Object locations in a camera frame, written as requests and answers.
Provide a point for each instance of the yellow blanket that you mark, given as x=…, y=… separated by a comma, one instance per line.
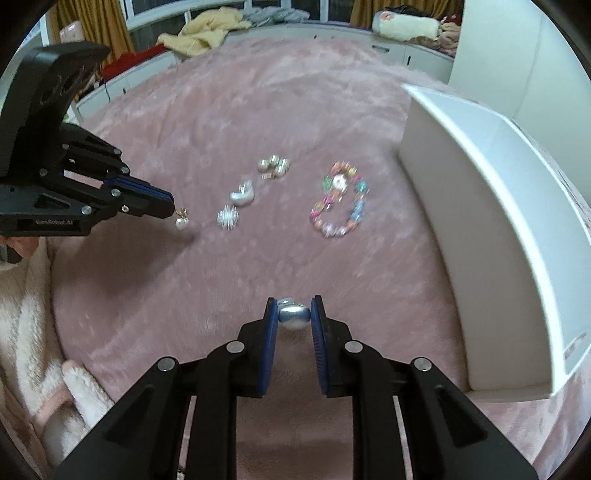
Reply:
x=205, y=32

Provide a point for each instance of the white fluffy sleeve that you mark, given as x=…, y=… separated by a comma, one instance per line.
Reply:
x=48, y=403

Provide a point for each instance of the pearl cluster earrings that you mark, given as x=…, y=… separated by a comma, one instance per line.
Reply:
x=273, y=167

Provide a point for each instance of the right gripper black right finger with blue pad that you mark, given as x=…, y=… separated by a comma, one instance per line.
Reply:
x=409, y=419

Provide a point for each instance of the red cloth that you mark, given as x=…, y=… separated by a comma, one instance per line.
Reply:
x=129, y=60

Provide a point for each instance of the person's left hand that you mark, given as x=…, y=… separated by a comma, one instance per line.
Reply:
x=18, y=248

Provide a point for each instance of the white rectangular box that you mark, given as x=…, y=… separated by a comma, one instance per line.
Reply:
x=514, y=240

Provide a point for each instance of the silver pearl bead jewelry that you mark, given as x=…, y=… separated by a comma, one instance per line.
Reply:
x=293, y=315

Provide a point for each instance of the white plush pillow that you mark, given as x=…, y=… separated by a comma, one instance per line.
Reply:
x=403, y=27

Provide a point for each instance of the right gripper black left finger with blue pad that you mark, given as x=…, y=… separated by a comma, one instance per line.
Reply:
x=180, y=417

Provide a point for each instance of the white wardrobe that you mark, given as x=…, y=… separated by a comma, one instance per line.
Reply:
x=512, y=58

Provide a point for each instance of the pearl drop earring gold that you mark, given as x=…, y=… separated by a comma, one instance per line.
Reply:
x=181, y=219

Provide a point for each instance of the grey folded clothes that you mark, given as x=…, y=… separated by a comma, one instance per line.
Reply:
x=267, y=16

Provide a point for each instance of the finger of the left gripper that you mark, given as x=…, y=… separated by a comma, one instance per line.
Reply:
x=122, y=181
x=134, y=207

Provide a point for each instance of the silver spiky star brooch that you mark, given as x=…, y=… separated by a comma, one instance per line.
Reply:
x=227, y=218

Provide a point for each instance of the pink plush bed blanket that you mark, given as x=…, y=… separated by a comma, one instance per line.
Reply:
x=344, y=223

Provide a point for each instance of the mustard curtain left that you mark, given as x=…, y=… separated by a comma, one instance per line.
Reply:
x=102, y=22

